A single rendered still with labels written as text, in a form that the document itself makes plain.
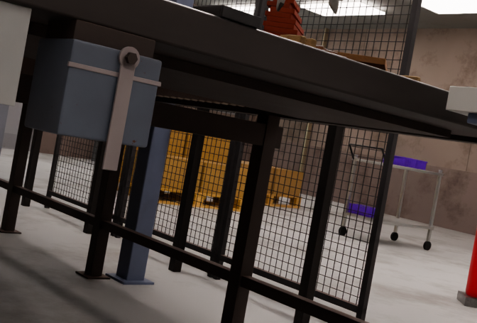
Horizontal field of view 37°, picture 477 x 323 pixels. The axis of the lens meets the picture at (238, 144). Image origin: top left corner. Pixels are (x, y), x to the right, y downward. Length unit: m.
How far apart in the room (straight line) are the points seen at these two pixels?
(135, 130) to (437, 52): 11.07
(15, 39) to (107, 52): 0.11
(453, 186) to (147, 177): 8.38
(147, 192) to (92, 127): 2.48
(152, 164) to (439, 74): 8.82
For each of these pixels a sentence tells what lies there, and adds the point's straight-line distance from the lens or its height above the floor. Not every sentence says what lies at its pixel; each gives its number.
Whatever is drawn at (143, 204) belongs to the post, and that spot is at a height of 0.37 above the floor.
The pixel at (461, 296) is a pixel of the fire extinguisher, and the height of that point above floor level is 0.04.
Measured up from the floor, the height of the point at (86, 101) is 0.76.
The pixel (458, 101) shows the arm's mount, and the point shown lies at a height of 0.89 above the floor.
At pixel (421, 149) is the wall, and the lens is 11.77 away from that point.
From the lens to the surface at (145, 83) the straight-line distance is 0.96.
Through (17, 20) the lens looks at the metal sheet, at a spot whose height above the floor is 0.84.
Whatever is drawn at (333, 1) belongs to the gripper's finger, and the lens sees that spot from 1.60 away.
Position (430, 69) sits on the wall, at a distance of 11.93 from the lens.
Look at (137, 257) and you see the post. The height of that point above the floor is 0.12.
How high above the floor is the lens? 0.74
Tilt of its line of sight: level
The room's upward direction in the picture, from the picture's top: 10 degrees clockwise
